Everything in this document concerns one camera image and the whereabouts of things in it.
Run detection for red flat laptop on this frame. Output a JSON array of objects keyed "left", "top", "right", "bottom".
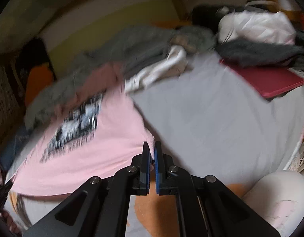
[{"left": 220, "top": 59, "right": 304, "bottom": 99}]

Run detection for pink printed t-shirt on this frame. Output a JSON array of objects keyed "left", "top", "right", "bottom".
[{"left": 12, "top": 63, "right": 154, "bottom": 197}]

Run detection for black clothing pile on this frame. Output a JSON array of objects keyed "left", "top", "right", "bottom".
[{"left": 191, "top": 4, "right": 241, "bottom": 30}]

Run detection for white plush bundle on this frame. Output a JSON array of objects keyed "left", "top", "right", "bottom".
[{"left": 218, "top": 11, "right": 296, "bottom": 45}]

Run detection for person leg white trousers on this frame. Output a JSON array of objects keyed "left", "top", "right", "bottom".
[{"left": 242, "top": 171, "right": 304, "bottom": 236}]

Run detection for grey printed bed sheet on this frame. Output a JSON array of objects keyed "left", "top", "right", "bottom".
[{"left": 4, "top": 51, "right": 304, "bottom": 237}]

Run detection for patterned side curtain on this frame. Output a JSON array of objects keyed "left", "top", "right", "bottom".
[{"left": 0, "top": 64, "right": 20, "bottom": 128}]

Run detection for grey-green rumpled blanket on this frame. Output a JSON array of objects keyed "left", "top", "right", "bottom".
[{"left": 24, "top": 26, "right": 216, "bottom": 130}]

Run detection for orange plush pillow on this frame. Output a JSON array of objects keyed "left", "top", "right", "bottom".
[{"left": 25, "top": 63, "right": 53, "bottom": 107}]

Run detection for dark grey sweater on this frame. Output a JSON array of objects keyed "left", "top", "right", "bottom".
[{"left": 215, "top": 39, "right": 304, "bottom": 69}]

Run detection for wooden bunk bed frame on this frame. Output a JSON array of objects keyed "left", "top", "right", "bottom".
[{"left": 161, "top": 0, "right": 304, "bottom": 30}]

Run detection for folded white garment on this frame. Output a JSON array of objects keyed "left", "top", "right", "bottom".
[{"left": 124, "top": 45, "right": 187, "bottom": 93}]

